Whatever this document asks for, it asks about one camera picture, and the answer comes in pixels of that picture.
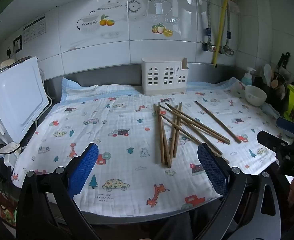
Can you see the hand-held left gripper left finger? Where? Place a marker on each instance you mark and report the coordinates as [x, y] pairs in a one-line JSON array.
[[87, 170]]

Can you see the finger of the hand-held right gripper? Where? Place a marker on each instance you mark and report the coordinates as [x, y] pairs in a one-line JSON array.
[[286, 125], [271, 141]]

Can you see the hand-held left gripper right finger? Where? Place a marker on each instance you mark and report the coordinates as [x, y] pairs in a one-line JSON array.
[[211, 170]]

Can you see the white house-shaped chopstick holder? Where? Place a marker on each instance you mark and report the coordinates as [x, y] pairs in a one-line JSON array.
[[159, 87]]

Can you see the dark utensil crock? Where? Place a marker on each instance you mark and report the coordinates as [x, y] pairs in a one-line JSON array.
[[276, 93]]

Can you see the white bowl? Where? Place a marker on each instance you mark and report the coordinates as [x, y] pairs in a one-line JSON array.
[[255, 96]]

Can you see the wooden spoon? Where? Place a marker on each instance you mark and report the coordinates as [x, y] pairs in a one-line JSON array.
[[274, 83]]

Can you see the white plastic spoon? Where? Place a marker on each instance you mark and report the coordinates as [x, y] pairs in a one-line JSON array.
[[268, 73]]

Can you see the cartoon printed white cloth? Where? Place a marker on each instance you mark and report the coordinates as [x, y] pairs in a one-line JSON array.
[[112, 120]]

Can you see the teal soap dispenser bottle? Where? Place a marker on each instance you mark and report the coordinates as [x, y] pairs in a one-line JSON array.
[[248, 78]]

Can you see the white power strip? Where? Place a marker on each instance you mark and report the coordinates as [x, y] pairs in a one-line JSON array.
[[8, 151]]

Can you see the black power plug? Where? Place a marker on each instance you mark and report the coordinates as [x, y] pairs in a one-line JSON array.
[[2, 167]]

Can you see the red printed packet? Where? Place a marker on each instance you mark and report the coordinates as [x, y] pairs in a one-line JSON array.
[[8, 215]]

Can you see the metal angle valve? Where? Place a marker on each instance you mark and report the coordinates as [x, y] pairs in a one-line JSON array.
[[208, 46], [227, 50]]

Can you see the white countertop appliance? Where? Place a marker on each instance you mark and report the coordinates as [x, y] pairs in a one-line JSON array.
[[17, 97]]

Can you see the yellow gas pipe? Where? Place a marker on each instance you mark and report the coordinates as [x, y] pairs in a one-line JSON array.
[[220, 25]]

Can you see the black wall outlet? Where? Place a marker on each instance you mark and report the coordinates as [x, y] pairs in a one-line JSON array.
[[17, 43]]

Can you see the black and white wall label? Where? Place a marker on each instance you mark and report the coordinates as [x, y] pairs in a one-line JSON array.
[[34, 28]]

